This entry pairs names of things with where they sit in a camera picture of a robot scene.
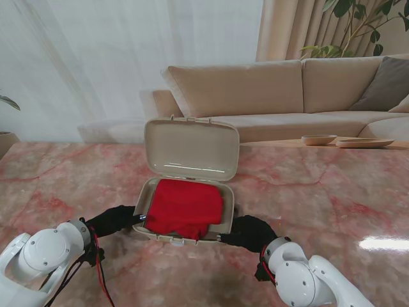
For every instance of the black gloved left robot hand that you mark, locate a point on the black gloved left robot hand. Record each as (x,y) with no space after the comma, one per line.
(112,222)

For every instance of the beige translucent suitcase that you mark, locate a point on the beige translucent suitcase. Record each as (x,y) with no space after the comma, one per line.
(191,150)

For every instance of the red shirt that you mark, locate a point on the red shirt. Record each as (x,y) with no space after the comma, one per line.
(185,208)

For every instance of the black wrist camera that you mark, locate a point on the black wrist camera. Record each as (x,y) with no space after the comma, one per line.
(96,256)
(262,272)

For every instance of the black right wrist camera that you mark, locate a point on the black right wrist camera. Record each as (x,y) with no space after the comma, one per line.
(262,272)

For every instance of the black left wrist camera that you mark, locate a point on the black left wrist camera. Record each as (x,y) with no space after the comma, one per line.
(96,256)

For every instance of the beige sofa cushion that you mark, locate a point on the beige sofa cushion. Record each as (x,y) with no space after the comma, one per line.
(402,107)

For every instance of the beige pleated curtain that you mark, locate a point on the beige pleated curtain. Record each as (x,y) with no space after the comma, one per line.
(287,28)

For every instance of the wooden bowl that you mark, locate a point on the wooden bowl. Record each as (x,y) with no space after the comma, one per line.
(318,140)

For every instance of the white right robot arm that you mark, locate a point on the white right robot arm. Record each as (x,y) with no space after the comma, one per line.
(303,275)

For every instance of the beige plant pot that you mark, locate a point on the beige plant pot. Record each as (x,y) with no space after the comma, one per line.
(8,142)

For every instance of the flat wooden tray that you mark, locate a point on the flat wooden tray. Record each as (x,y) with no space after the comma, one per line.
(358,143)

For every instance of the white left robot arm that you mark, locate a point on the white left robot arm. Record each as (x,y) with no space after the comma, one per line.
(41,256)

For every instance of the green plant with long leaf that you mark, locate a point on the green plant with long leaf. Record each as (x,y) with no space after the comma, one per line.
(11,102)

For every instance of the beige corner sofa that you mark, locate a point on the beige corner sofa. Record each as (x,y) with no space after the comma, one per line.
(271,89)

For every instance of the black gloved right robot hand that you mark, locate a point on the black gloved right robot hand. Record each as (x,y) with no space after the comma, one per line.
(252,233)

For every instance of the light wooden coffee table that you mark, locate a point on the light wooden coffee table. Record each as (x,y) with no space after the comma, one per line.
(271,144)

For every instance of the white sheer curtain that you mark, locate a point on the white sheer curtain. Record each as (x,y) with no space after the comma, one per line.
(112,64)

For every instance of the tall green leafy plant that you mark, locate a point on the tall green leafy plant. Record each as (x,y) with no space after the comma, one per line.
(342,6)

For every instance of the grey sofa cushion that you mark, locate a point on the grey sofa cushion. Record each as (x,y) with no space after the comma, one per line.
(386,83)

